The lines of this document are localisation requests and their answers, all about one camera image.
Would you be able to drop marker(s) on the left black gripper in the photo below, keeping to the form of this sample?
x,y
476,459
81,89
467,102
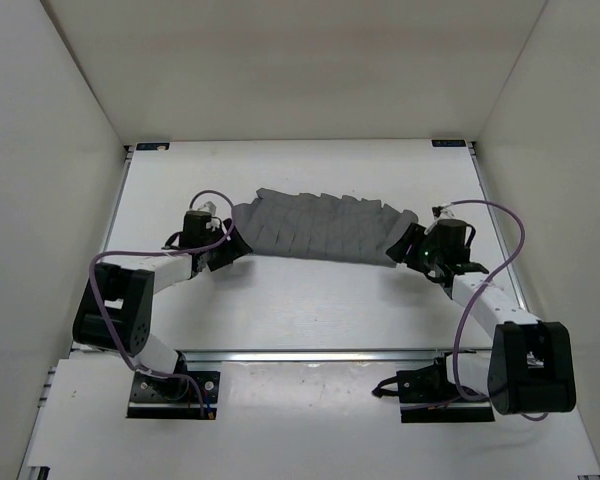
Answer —
x,y
234,249

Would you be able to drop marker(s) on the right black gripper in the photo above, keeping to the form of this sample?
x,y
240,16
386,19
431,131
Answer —
x,y
402,251

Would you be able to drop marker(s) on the grey pleated skirt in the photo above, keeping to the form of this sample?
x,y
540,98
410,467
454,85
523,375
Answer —
x,y
321,227

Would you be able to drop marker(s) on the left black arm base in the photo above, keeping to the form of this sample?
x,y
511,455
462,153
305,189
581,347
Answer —
x,y
154,398

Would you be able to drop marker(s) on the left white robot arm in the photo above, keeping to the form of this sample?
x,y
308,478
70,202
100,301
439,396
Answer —
x,y
115,311

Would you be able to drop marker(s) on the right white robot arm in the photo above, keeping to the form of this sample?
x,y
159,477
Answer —
x,y
529,369

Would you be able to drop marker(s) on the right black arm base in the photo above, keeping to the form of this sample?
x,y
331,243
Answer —
x,y
426,396

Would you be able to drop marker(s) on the right blue corner sticker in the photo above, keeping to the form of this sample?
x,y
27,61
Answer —
x,y
448,143

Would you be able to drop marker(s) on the blue corner sticker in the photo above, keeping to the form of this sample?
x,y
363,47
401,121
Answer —
x,y
448,143
152,146

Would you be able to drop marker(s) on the left blue corner sticker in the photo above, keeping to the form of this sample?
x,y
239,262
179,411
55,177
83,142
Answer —
x,y
152,146

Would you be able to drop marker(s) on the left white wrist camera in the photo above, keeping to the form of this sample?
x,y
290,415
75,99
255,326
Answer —
x,y
207,211

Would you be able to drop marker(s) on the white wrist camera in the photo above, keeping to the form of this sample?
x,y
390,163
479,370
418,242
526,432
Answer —
x,y
207,211
442,212

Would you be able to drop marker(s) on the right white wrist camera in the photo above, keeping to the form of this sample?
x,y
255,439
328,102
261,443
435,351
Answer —
x,y
442,212

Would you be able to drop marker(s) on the front aluminium rail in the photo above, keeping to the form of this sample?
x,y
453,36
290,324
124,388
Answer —
x,y
311,356

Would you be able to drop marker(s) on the right aluminium table rail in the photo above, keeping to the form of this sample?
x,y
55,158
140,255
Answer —
x,y
506,230

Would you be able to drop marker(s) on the aluminium table rail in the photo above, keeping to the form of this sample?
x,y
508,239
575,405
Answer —
x,y
102,250
506,230

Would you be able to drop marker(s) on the left aluminium table rail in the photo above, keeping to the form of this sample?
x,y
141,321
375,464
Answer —
x,y
102,250

